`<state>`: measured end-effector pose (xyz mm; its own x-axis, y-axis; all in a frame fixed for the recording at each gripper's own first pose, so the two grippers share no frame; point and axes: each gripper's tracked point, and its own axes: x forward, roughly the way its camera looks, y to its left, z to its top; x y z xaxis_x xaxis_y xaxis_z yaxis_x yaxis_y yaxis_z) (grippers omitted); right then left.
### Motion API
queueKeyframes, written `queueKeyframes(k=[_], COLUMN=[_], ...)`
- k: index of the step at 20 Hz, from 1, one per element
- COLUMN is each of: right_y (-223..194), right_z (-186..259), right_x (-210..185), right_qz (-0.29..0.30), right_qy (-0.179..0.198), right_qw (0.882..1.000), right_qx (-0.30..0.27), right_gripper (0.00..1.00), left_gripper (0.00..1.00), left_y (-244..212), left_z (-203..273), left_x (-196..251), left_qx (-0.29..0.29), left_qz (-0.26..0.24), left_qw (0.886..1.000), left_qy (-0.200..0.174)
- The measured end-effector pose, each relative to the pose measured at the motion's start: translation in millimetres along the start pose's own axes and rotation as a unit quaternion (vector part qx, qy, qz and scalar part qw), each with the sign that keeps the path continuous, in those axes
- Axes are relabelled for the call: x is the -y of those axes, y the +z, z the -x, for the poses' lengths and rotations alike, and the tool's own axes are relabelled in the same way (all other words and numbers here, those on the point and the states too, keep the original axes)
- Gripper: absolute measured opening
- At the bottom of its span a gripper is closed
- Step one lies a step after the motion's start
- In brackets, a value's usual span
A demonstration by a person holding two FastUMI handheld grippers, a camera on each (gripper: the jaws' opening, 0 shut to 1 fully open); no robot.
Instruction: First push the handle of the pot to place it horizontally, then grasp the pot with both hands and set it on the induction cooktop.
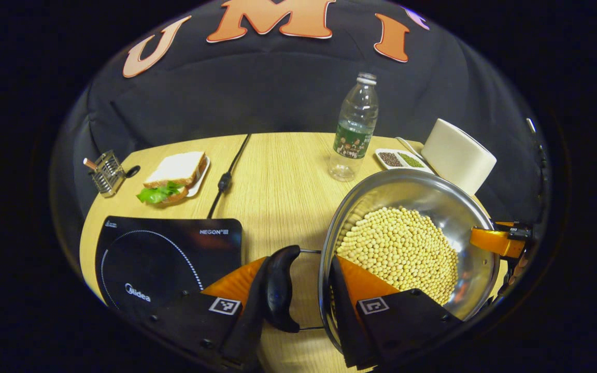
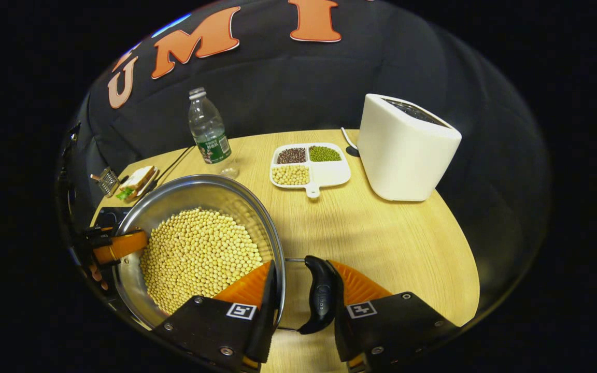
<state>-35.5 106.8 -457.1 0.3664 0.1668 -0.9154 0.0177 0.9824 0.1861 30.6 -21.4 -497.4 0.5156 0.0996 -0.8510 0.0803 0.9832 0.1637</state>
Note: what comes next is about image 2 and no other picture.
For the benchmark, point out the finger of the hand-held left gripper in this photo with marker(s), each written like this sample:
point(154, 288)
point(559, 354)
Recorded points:
point(122, 246)

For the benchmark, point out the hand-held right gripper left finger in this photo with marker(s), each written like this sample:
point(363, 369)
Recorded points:
point(267, 321)

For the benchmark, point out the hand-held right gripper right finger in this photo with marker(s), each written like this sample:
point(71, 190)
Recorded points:
point(344, 334)

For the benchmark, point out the black induction cooktop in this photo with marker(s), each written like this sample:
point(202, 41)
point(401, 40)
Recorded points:
point(112, 216)

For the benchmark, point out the steel pot with soybeans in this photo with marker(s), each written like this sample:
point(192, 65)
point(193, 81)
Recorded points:
point(200, 254)

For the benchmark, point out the sandwich on small plate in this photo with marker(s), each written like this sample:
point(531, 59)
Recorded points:
point(138, 181)

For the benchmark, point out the clear plastic water bottle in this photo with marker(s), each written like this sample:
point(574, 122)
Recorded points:
point(209, 134)

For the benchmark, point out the white divided dish of beans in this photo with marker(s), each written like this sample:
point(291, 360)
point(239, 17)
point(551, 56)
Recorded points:
point(324, 173)

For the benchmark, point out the white toaster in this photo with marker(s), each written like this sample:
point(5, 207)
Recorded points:
point(407, 155)

